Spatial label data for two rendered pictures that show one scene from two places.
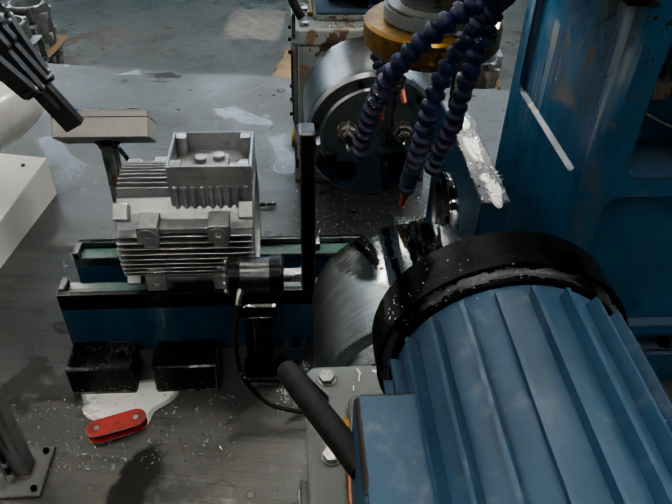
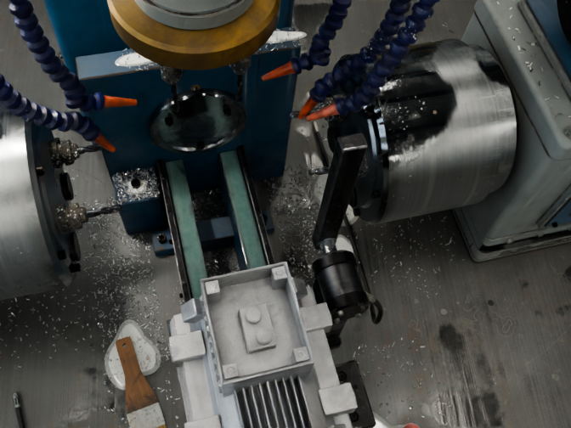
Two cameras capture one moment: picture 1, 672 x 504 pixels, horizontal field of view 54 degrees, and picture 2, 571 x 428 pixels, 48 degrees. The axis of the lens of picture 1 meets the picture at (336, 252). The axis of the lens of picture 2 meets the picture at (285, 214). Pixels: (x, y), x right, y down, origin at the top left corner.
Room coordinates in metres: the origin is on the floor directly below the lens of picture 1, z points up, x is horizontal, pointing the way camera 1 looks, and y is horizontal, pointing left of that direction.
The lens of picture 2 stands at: (0.90, 0.40, 1.82)
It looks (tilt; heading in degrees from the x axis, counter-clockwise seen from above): 62 degrees down; 252
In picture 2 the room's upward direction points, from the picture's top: 9 degrees clockwise
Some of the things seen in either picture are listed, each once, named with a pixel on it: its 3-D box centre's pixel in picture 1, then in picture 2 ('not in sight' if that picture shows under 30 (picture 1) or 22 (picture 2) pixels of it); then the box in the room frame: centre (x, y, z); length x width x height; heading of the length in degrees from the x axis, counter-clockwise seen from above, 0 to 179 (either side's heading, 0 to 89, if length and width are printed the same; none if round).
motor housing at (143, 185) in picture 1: (193, 220); (259, 383); (0.84, 0.23, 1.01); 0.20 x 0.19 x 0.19; 94
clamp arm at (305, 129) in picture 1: (306, 213); (336, 199); (0.72, 0.04, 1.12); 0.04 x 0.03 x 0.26; 94
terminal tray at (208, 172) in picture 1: (213, 169); (254, 329); (0.84, 0.19, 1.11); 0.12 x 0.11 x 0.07; 94
